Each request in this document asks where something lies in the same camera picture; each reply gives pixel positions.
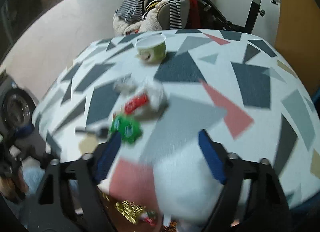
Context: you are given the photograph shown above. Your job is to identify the black exercise bike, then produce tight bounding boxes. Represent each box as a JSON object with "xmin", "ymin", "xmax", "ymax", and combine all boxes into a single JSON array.
[{"xmin": 197, "ymin": 0, "xmax": 280, "ymax": 36}]

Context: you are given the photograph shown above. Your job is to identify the geometric patterned tablecloth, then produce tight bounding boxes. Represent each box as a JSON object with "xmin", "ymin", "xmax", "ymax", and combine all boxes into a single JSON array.
[{"xmin": 33, "ymin": 29, "xmax": 319, "ymax": 223}]

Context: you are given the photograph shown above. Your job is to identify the gold foil snack bag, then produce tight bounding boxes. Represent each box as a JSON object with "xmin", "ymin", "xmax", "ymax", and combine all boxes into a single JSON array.
[{"xmin": 114, "ymin": 201, "xmax": 146, "ymax": 224}]

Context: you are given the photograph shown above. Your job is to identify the chair with clothes pile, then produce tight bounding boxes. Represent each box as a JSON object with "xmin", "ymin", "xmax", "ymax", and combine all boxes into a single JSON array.
[{"xmin": 113, "ymin": 0, "xmax": 200, "ymax": 36}]

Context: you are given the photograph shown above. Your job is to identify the brown round trash bin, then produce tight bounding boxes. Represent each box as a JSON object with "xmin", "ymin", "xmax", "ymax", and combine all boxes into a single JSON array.
[{"xmin": 99, "ymin": 192, "xmax": 203, "ymax": 231}]

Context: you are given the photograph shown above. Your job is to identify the washing machine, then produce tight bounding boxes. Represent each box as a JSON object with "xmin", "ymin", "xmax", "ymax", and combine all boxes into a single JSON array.
[{"xmin": 1, "ymin": 71, "xmax": 36, "ymax": 138}]

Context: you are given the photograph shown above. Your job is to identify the striped black white shirt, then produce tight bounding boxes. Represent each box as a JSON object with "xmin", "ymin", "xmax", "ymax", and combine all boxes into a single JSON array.
[{"xmin": 116, "ymin": 0, "xmax": 182, "ymax": 29}]

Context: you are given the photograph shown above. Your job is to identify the white paper ball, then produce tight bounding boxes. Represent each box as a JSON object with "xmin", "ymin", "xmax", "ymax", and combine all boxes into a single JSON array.
[{"xmin": 142, "ymin": 78, "xmax": 167, "ymax": 111}]

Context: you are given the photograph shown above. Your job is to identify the red clear tube container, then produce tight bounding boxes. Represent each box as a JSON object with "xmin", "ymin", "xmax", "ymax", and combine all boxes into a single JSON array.
[{"xmin": 123, "ymin": 93, "xmax": 149, "ymax": 115}]

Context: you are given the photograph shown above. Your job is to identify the yellow-green paper cup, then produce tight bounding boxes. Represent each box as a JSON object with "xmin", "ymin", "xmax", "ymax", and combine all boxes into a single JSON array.
[{"xmin": 135, "ymin": 34, "xmax": 167, "ymax": 64}]

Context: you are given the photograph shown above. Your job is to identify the clear plastic bag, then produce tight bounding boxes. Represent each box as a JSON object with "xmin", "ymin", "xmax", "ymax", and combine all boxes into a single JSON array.
[{"xmin": 113, "ymin": 75, "xmax": 138, "ymax": 95}]

